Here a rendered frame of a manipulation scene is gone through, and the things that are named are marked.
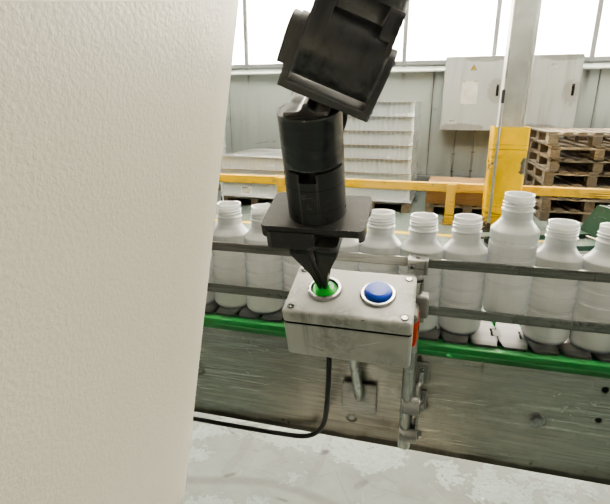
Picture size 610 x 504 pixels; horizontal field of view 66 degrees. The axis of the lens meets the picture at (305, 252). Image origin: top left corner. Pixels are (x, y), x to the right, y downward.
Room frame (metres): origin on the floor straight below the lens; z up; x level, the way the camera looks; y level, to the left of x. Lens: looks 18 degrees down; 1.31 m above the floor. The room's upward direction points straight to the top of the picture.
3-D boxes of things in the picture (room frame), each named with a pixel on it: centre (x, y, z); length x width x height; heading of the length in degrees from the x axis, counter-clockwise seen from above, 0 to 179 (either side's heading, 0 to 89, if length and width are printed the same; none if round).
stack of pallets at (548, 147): (5.85, -3.40, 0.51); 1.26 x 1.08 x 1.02; 165
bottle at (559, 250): (0.58, -0.33, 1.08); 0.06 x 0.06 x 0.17
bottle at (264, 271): (0.68, 0.06, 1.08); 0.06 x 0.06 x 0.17
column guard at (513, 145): (4.88, -2.07, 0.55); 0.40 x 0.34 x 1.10; 75
